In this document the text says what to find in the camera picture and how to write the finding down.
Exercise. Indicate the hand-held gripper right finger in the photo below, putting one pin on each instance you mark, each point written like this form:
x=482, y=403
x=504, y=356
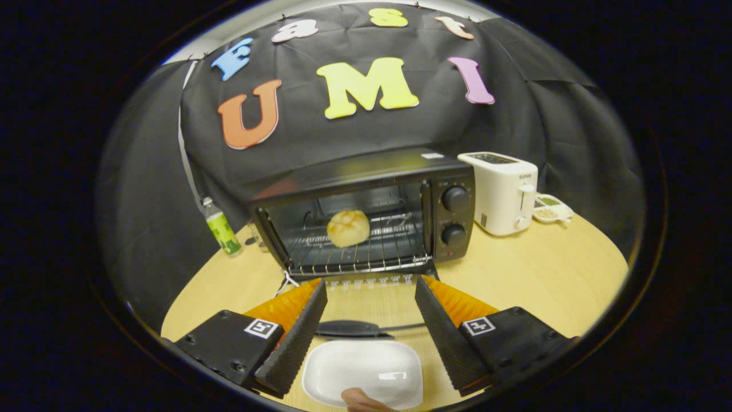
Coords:
x=443, y=337

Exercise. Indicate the green label plastic bottle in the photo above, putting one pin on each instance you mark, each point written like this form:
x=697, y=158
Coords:
x=223, y=232

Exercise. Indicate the white pop-up toaster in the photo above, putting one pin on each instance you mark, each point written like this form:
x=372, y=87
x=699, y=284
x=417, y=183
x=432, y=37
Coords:
x=503, y=194

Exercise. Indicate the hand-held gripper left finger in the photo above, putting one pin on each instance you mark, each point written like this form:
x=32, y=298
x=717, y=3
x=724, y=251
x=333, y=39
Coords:
x=297, y=340

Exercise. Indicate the golden bread bun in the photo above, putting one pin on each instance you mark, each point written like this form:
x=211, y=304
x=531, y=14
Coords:
x=347, y=229

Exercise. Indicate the small white divided dish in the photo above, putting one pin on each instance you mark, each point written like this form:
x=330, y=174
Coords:
x=552, y=210

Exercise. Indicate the white square plate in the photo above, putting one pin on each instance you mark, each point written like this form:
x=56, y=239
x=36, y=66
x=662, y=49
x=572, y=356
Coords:
x=354, y=366

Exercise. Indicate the black toaster oven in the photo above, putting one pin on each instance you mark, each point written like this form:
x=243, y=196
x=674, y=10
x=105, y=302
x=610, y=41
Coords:
x=454, y=212

